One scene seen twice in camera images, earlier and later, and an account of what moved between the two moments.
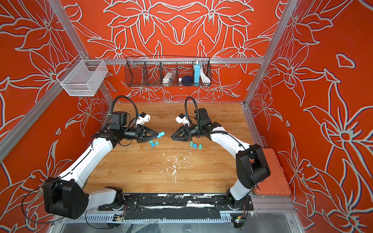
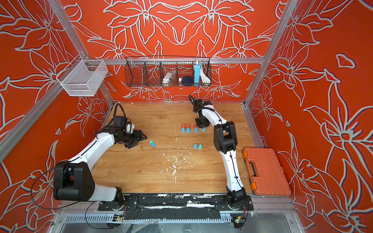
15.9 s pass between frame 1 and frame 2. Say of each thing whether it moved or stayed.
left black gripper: moved
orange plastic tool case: stayed
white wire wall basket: stayed
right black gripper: moved
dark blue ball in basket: stayed
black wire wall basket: stayed
